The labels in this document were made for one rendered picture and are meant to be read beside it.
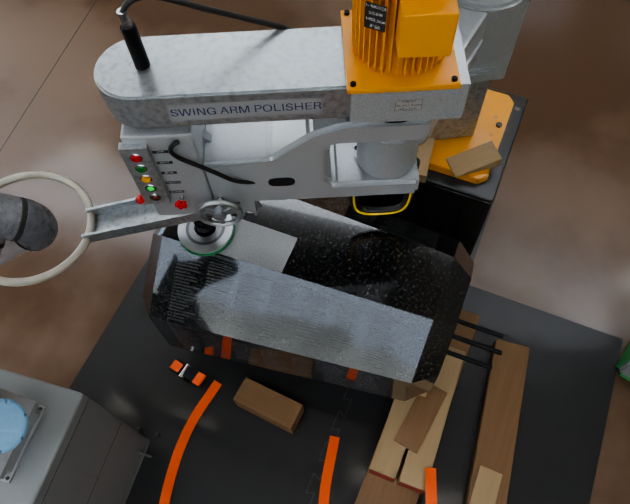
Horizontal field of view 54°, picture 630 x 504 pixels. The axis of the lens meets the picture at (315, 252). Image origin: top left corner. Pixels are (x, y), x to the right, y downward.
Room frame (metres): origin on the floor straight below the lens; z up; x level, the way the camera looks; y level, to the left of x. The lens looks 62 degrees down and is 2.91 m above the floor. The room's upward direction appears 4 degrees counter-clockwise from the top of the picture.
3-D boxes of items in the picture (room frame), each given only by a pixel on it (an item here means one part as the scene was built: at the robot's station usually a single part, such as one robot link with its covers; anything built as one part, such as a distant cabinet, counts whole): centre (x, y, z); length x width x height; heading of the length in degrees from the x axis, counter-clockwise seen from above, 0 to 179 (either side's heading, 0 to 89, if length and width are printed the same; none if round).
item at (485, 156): (1.48, -0.69, 0.80); 0.20 x 0.10 x 0.05; 103
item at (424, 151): (1.51, -0.46, 0.81); 0.20 x 0.10 x 0.05; 161
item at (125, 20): (1.19, 0.41, 1.83); 0.04 x 0.04 x 0.17
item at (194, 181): (1.19, 0.33, 1.37); 0.36 x 0.22 x 0.45; 88
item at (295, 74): (1.18, 0.06, 1.66); 0.96 x 0.25 x 0.17; 88
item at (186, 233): (1.19, 0.41, 0.89); 0.21 x 0.21 x 0.01
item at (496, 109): (1.71, -0.62, 0.76); 0.49 x 0.49 x 0.05; 63
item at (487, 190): (1.71, -0.62, 0.37); 0.66 x 0.66 x 0.74; 63
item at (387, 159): (1.17, -0.25, 1.39); 0.19 x 0.19 x 0.20
